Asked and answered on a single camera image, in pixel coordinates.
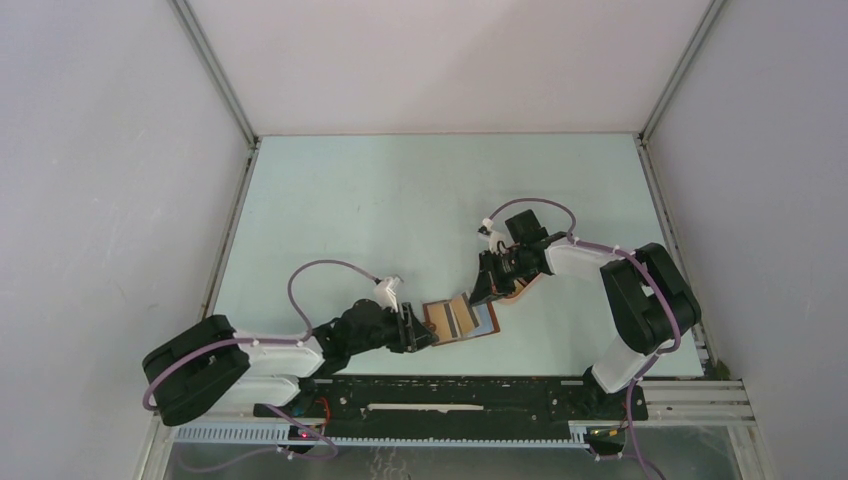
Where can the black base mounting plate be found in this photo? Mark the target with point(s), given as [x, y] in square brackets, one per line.
[518, 407]

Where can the grey cable duct rail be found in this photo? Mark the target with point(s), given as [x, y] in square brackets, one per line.
[272, 434]

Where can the aluminium frame post right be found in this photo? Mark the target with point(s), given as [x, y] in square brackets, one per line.
[694, 45]

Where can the aluminium frame post left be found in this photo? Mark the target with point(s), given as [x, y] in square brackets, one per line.
[200, 42]

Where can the brown leather card holder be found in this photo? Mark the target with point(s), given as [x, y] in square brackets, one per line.
[488, 319]

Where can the pink oval tray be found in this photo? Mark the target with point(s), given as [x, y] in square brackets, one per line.
[521, 287]

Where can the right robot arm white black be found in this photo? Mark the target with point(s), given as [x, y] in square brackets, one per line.
[651, 304]

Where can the aluminium frame post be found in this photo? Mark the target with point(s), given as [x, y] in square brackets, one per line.
[200, 42]
[694, 45]

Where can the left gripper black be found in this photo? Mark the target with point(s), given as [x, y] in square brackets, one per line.
[411, 333]

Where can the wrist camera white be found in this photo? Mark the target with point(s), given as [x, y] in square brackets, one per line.
[386, 292]
[496, 241]

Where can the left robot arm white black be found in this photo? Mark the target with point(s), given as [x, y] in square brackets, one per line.
[212, 366]

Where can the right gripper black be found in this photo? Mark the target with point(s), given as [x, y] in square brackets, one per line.
[490, 285]

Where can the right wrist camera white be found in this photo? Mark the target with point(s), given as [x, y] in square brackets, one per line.
[496, 241]

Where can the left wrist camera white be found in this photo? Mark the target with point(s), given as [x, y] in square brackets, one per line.
[386, 292]

